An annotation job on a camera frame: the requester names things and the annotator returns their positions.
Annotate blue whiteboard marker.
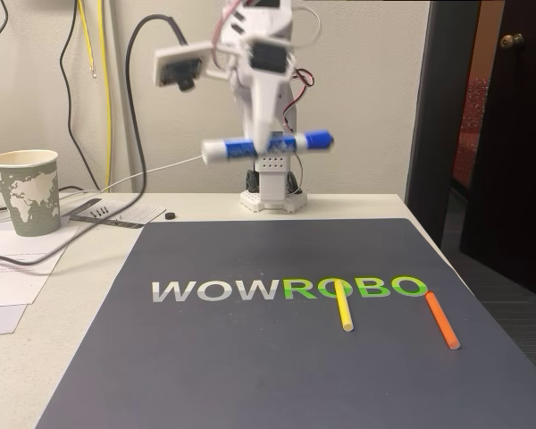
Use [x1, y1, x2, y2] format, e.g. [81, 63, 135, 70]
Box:
[200, 129, 336, 164]

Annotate yellow wire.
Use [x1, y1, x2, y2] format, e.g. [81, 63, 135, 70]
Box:
[99, 0, 114, 189]
[77, 0, 98, 80]

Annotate white cable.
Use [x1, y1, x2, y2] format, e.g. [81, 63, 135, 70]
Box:
[101, 153, 205, 192]

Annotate grey WOWROBO mat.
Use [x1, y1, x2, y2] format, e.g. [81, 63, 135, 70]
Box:
[35, 217, 536, 429]

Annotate orange chalk stick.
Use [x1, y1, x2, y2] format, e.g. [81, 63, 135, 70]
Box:
[423, 290, 462, 351]

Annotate white camera box black lens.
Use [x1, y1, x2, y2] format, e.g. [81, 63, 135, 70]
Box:
[153, 39, 216, 94]

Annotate thick black cable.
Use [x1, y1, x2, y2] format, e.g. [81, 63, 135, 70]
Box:
[57, 13, 191, 224]

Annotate dark brown door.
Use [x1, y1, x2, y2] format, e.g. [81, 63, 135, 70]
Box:
[458, 0, 536, 306]

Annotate grey ruler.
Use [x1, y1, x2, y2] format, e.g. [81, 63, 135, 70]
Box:
[62, 198, 147, 230]

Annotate brass door knob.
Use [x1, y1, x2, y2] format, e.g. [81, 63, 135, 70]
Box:
[499, 32, 525, 50]

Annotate white paper sheet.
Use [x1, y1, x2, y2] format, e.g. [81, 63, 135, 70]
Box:
[0, 217, 82, 310]

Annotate dark door frame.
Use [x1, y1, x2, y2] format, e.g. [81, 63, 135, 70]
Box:
[403, 0, 482, 252]

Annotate red and black servo wires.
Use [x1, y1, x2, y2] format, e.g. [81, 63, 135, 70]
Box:
[281, 66, 316, 133]

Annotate paper cup world map print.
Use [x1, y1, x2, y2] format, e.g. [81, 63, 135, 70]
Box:
[0, 148, 63, 239]

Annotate lined paper sheet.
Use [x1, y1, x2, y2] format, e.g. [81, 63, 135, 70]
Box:
[61, 198, 168, 228]

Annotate yellow chalk stick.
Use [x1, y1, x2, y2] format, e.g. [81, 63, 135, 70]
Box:
[332, 278, 356, 333]

